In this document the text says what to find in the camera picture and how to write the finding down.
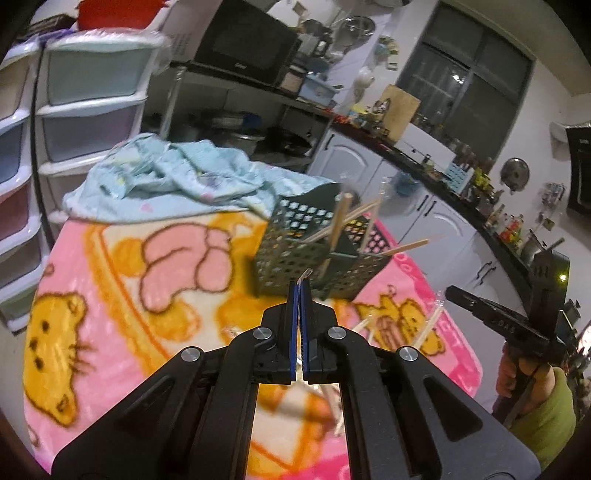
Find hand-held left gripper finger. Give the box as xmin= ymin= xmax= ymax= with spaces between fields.
xmin=301 ymin=281 xmax=541 ymax=480
xmin=51 ymin=281 xmax=302 ymax=480

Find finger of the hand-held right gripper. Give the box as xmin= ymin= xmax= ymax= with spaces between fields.
xmin=445 ymin=285 xmax=550 ymax=352

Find green plastic utensil basket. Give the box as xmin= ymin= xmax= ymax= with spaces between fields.
xmin=253 ymin=182 xmax=393 ymax=301

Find pile of wooden chopsticks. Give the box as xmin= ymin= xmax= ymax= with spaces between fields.
xmin=300 ymin=193 xmax=446 ymax=437

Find person's right forearm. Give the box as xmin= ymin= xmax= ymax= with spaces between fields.
xmin=505 ymin=367 xmax=579 ymax=469

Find person's right hand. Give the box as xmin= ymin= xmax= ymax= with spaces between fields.
xmin=496 ymin=351 xmax=557 ymax=402

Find row of condiment bottles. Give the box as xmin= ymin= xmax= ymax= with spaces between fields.
xmin=471 ymin=164 xmax=529 ymax=252

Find white kitchen cabinets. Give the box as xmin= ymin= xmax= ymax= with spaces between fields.
xmin=309 ymin=127 xmax=532 ymax=305

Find black range hood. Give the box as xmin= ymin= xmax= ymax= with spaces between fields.
xmin=549 ymin=120 xmax=591 ymax=215

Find steel pot lid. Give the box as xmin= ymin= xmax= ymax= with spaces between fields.
xmin=500 ymin=158 xmax=529 ymax=191

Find blue knife block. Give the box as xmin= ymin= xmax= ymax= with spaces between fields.
xmin=445 ymin=162 xmax=474 ymax=191

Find blue hanging bag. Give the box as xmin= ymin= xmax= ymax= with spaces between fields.
xmin=392 ymin=173 xmax=419 ymax=197

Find pink printed blanket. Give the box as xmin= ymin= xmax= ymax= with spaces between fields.
xmin=23 ymin=210 xmax=483 ymax=480

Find row of glass jars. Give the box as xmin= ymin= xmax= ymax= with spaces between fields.
xmin=411 ymin=113 xmax=495 ymax=171

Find black frying pan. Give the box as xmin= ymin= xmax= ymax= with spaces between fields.
xmin=268 ymin=131 xmax=312 ymax=155

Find light blue printed cloth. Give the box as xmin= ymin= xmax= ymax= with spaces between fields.
xmin=62 ymin=133 xmax=342 ymax=227

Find wooden cutting board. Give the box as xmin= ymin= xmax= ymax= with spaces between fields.
xmin=381 ymin=85 xmax=421 ymax=141

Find dark framed window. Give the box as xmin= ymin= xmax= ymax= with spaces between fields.
xmin=397 ymin=0 xmax=536 ymax=160

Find blue dish rack box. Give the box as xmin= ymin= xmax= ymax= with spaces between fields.
xmin=298 ymin=74 xmax=338 ymax=104

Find metal shelf rack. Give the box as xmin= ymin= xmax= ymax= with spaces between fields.
xmin=161 ymin=60 xmax=333 ymax=162

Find black blender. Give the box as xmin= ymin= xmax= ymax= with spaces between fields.
xmin=300 ymin=18 xmax=333 ymax=58

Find black microwave oven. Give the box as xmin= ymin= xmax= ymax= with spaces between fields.
xmin=194 ymin=0 xmax=303 ymax=86

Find steel hanging bowl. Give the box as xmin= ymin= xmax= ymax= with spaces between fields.
xmin=342 ymin=15 xmax=374 ymax=38

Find drawer tower with teal drawer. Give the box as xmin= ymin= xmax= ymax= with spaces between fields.
xmin=34 ymin=30 xmax=169 ymax=222

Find drawer tower with beige drawer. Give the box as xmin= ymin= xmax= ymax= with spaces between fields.
xmin=0 ymin=44 xmax=44 ymax=330

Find red plastic basin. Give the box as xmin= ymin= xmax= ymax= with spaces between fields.
xmin=76 ymin=0 xmax=162 ymax=28

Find dark flat tray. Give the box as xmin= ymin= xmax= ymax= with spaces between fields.
xmin=23 ymin=14 xmax=79 ymax=38

